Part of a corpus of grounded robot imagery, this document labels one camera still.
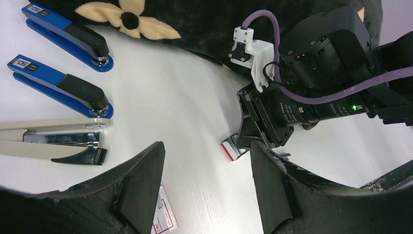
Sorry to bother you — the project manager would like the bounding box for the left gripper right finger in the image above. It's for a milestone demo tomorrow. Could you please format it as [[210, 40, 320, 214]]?
[[250, 141, 413, 234]]

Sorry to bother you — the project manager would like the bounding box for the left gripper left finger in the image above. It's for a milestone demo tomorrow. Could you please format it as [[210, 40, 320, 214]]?
[[0, 141, 166, 234]]

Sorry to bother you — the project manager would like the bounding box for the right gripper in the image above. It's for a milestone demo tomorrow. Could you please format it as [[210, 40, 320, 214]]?
[[236, 83, 294, 149]]

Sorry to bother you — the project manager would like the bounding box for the box of staples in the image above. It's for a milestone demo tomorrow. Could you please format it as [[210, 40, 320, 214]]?
[[220, 134, 249, 161]]

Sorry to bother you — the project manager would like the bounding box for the grey beige stapler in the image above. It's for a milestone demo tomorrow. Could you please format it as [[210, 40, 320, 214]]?
[[0, 117, 112, 166]]

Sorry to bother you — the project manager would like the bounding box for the blue stapler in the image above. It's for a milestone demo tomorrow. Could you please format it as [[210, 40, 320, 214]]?
[[21, 3, 114, 72], [7, 54, 114, 119]]

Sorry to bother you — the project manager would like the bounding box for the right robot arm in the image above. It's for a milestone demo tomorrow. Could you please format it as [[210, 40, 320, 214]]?
[[225, 6, 413, 150]]

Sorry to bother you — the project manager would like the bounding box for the closed red white staple box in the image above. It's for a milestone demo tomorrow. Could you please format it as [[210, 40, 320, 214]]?
[[151, 185, 179, 234]]

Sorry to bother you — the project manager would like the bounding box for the black pillow with beige flowers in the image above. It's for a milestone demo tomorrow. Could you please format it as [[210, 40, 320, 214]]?
[[38, 0, 383, 77]]

